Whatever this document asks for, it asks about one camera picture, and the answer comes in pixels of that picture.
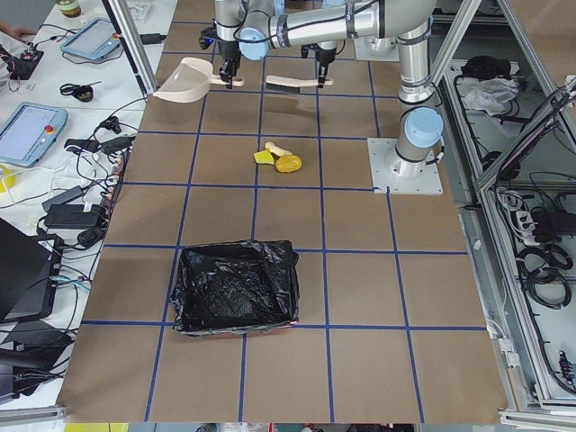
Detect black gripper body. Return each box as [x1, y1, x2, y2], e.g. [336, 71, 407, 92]
[301, 41, 338, 88]
[218, 40, 241, 88]

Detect beige plastic dustpan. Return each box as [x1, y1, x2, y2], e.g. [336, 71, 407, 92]
[153, 58, 227, 104]

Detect beige hand brush black bristles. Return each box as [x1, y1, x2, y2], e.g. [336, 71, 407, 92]
[265, 75, 334, 94]

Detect yellow green fruit chunk toy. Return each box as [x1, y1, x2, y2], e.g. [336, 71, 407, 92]
[253, 149, 275, 166]

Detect brown wrinkled potato toy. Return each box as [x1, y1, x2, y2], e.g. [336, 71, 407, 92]
[274, 155, 302, 174]

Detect bin with black trash bag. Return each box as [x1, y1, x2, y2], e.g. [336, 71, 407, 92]
[170, 239, 300, 337]

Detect blue teach pendant far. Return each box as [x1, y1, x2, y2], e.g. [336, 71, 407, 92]
[60, 17, 121, 61]

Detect blue teach pendant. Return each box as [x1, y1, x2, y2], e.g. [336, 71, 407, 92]
[60, 17, 121, 61]
[1, 102, 68, 167]

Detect white crumpled cloth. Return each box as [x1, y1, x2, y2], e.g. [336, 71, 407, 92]
[463, 77, 519, 116]

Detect blue teach pendant near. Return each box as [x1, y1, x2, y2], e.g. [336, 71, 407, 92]
[1, 102, 68, 167]

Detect black power adapter brick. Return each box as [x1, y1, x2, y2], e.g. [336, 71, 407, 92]
[44, 204, 108, 230]

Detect black laptop computer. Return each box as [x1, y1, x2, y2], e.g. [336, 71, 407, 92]
[1, 220, 63, 323]

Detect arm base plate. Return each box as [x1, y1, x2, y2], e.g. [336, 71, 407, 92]
[355, 36, 400, 62]
[367, 138, 444, 195]

